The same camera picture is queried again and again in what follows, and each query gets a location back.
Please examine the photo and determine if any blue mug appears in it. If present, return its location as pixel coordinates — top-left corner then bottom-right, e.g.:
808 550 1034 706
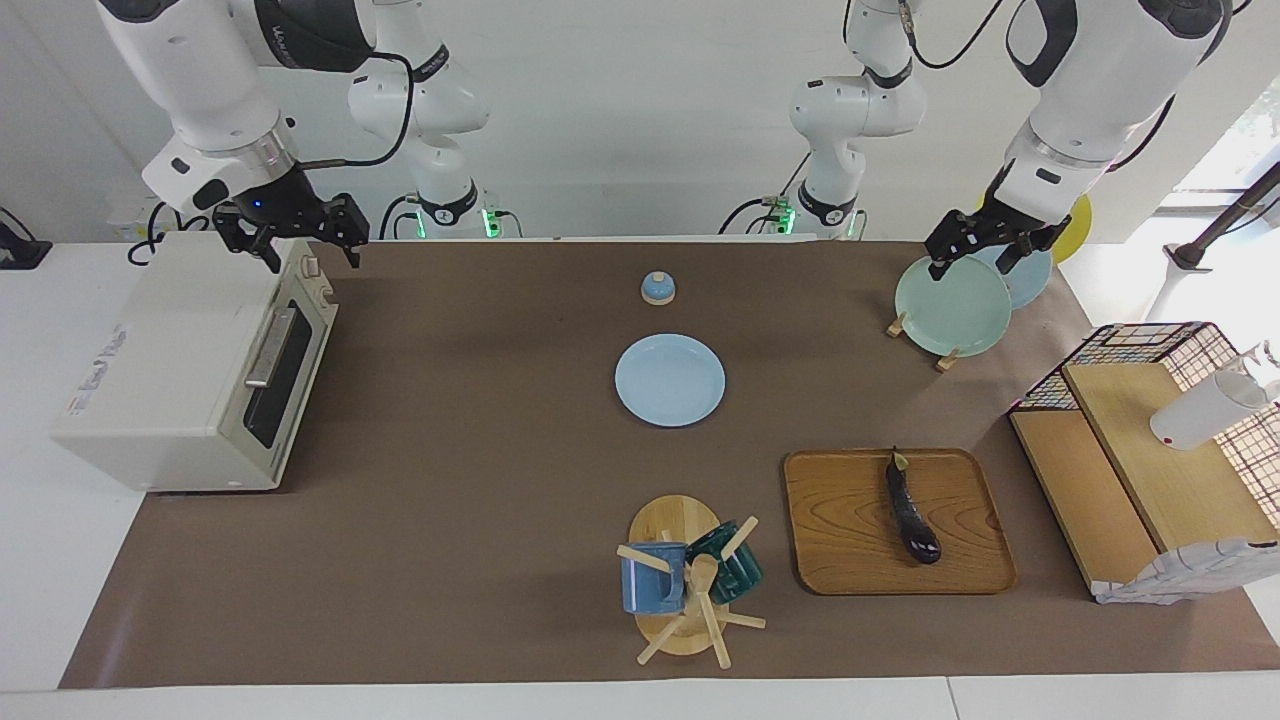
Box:
620 541 689 615

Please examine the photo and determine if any black clamp mount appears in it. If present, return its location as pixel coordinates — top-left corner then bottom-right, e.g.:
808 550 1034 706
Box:
0 207 53 271

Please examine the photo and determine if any white patterned cloth strip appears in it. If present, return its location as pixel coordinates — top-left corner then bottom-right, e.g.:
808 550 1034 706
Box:
1095 540 1280 606

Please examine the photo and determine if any wooden shelf with wire basket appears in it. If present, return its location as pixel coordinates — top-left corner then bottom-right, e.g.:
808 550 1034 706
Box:
1008 322 1280 601

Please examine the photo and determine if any pale green plate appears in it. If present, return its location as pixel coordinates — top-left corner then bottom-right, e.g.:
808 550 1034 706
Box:
894 254 1013 358

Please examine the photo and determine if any purple eggplant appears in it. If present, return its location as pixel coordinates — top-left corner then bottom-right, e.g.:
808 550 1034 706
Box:
885 447 943 566

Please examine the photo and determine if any black stand pole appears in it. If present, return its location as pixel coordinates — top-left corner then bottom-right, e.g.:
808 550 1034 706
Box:
1165 160 1280 271

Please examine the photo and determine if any cream toaster oven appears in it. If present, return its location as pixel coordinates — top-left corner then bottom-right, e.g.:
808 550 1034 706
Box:
50 232 341 493

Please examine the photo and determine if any wooden tray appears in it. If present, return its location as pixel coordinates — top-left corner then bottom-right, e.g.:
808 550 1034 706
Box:
782 448 1018 597

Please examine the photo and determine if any dark green mug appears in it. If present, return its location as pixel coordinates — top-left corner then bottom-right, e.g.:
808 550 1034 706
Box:
686 520 765 605

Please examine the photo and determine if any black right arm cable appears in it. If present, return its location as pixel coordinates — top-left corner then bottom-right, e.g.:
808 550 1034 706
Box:
298 50 414 169

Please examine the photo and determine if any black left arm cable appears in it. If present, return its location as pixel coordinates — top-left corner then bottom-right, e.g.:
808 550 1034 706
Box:
900 0 1006 71

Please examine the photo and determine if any brown table mat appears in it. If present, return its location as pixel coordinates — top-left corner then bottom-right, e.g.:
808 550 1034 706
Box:
58 240 1280 691

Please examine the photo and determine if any wooden mug tree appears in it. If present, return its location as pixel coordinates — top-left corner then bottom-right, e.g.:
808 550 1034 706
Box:
615 494 768 669

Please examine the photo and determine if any white bottle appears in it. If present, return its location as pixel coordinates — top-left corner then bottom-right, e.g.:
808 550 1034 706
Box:
1150 340 1280 451

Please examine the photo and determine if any light blue racked plate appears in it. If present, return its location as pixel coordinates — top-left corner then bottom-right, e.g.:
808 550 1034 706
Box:
975 245 1054 310

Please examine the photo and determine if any yellow plate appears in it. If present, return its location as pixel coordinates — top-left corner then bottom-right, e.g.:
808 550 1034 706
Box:
975 192 1093 265

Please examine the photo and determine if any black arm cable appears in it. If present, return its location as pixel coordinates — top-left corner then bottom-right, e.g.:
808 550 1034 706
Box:
298 50 414 169
900 0 1006 71

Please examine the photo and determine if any wooden plate rack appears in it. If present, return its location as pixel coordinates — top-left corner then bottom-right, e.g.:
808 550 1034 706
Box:
886 312 961 373

